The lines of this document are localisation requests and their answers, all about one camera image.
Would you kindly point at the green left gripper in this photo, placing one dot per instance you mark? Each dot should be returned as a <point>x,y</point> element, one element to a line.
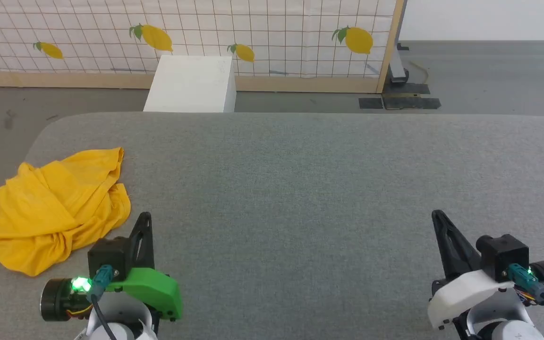
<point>149,288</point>

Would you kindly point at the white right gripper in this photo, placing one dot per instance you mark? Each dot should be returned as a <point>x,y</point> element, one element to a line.
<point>465,293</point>

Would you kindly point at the yellow t-shirt garment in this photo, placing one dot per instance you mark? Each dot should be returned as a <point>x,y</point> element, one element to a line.
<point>50,208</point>

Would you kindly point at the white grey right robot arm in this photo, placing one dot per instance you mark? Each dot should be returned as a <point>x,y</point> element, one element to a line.
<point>503,326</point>

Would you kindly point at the white rectangular box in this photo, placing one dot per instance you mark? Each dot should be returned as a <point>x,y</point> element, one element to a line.
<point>187,85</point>

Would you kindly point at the grey metal stand foot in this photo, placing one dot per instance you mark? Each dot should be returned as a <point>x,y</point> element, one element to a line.
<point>397,71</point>

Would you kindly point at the lemon print grid panel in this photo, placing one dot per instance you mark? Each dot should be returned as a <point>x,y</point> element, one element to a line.
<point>253,23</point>

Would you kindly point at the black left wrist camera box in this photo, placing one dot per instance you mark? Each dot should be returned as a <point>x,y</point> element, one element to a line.
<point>109,257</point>

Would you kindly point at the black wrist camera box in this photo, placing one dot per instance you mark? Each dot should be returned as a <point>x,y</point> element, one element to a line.
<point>109,257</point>
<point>503,255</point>

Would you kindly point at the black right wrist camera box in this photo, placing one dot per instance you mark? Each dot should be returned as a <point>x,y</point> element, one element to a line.
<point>503,255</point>

